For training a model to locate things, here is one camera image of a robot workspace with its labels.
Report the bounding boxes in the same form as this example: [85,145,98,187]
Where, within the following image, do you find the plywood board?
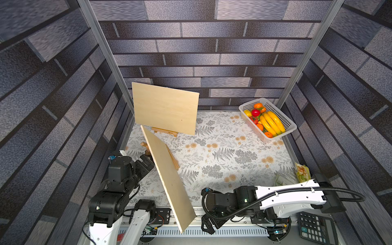
[141,126,196,233]
[132,82,200,135]

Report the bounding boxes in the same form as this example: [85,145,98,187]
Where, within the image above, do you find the white plastic basket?
[239,98,297,143]

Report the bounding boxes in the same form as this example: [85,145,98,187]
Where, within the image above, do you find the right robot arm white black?
[201,174,346,234]

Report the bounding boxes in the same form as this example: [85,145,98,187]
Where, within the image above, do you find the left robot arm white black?
[84,150,156,245]

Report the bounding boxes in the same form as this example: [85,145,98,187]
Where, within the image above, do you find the floral table mat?
[100,110,307,207]

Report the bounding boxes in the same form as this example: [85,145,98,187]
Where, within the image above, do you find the green clear plastic bag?
[273,174,296,186]

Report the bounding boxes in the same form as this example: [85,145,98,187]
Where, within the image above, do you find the orange fruit bottom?
[256,124,273,138]

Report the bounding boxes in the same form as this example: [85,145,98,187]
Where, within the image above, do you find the orange fruit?
[256,124,273,138]
[254,103,266,113]

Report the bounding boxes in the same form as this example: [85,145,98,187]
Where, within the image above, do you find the yellow snack packet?
[295,163,311,183]

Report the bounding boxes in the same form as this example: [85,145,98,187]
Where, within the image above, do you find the red strawberry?
[249,116,259,124]

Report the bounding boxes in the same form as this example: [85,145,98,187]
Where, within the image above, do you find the yellow lemon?
[244,110,252,117]

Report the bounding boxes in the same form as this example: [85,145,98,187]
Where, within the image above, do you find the red apple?
[251,109,261,117]

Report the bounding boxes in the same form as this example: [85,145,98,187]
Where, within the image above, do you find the yellow banana bunch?
[259,111,286,138]

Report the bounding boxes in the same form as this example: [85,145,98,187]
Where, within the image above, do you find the black calculator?
[297,212,339,245]

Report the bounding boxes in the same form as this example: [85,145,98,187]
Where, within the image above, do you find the orange fruit top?
[254,103,266,113]

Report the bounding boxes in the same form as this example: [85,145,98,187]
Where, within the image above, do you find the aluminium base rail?
[81,206,331,238]

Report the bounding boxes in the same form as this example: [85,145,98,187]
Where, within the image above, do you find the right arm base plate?
[251,210,290,225]

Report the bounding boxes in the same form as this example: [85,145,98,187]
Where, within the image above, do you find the black corrugated cable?
[200,186,366,221]

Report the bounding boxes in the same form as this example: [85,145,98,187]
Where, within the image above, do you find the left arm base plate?
[151,208,172,225]

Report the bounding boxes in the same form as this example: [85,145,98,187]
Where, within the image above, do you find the left aluminium frame post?
[77,0,134,113]

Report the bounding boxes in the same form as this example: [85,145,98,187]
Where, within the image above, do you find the aluminium frame post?
[77,0,134,113]
[276,0,344,109]

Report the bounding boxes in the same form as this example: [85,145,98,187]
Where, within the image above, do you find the right aluminium frame post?
[276,0,344,109]

